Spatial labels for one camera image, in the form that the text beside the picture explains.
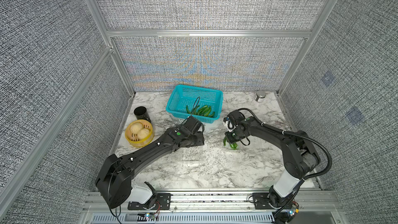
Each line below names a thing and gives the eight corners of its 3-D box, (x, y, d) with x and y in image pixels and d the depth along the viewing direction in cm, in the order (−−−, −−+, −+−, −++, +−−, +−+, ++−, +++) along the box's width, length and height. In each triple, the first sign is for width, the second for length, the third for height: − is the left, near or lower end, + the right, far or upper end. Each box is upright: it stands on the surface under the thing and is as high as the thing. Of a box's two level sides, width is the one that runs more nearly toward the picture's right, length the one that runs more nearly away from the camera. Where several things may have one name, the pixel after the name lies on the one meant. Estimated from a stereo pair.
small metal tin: (256, 101, 114) (257, 98, 111) (253, 94, 119) (255, 90, 116) (265, 101, 114) (267, 98, 111) (262, 94, 119) (264, 91, 116)
